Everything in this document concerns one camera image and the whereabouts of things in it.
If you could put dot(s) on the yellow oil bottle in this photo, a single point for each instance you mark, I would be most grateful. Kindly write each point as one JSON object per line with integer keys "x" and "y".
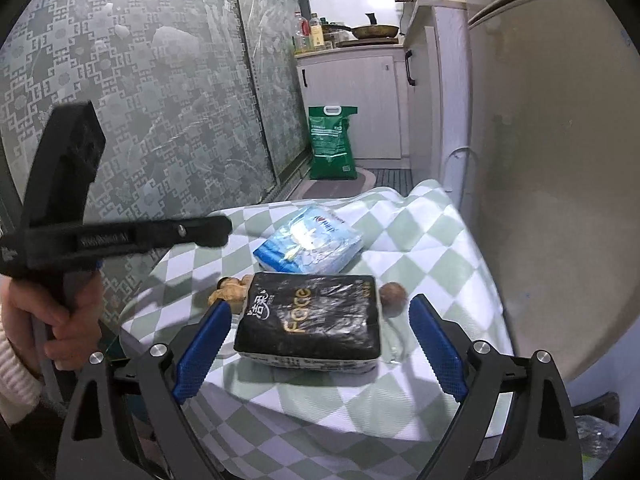
{"x": 316, "y": 32}

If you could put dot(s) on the large white appliance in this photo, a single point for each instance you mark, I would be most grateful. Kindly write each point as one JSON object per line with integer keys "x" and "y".
{"x": 560, "y": 185}

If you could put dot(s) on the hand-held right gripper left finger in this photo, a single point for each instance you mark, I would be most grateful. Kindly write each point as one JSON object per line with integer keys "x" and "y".
{"x": 202, "y": 355}

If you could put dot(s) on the grey ribbed floor mat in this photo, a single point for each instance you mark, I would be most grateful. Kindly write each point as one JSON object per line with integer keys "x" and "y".
{"x": 395, "y": 180}

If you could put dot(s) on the clear plastic bag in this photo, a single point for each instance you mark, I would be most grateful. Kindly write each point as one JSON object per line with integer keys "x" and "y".
{"x": 597, "y": 435}

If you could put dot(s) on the clear bottle red cap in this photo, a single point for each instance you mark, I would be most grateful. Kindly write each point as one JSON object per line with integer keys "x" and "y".
{"x": 299, "y": 32}

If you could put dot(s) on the blue tissue pack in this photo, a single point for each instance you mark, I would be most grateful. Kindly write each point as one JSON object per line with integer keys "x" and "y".
{"x": 310, "y": 245}

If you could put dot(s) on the person's left forearm white sleeve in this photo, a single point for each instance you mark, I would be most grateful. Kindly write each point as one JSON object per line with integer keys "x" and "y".
{"x": 15, "y": 380}

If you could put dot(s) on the black tissue pack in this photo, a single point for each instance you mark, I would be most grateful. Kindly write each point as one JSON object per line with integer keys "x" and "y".
{"x": 310, "y": 320}

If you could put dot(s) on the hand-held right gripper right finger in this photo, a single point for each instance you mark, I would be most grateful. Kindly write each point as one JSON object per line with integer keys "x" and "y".
{"x": 437, "y": 355}

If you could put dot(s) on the black spatula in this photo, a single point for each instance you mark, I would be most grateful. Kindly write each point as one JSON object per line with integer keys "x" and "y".
{"x": 371, "y": 18}

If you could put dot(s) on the grey oval floor mat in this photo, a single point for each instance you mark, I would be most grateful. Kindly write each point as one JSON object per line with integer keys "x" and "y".
{"x": 330, "y": 189}

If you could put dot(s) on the green white checkered blanket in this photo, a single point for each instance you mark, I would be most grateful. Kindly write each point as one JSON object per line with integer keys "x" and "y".
{"x": 425, "y": 240}

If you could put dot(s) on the patterned glass sliding door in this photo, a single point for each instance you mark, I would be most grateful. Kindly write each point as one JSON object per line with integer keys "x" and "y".
{"x": 272, "y": 60}
{"x": 165, "y": 85}

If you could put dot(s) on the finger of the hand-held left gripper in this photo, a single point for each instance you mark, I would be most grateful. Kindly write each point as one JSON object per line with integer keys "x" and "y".
{"x": 200, "y": 232}

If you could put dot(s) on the clear plastic wrapper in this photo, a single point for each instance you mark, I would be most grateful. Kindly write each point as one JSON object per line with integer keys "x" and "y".
{"x": 397, "y": 350}

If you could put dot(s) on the white kitchen cabinet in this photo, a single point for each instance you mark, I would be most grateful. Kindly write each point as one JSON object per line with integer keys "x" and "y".
{"x": 420, "y": 120}
{"x": 350, "y": 100}

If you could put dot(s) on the green rice bag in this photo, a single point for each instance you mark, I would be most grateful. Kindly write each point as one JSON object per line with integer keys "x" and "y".
{"x": 330, "y": 145}

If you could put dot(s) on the frying pan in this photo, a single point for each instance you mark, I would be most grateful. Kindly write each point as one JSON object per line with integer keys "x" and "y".
{"x": 375, "y": 31}

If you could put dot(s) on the person's left hand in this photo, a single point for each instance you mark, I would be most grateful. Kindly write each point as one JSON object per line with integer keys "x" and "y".
{"x": 75, "y": 335}

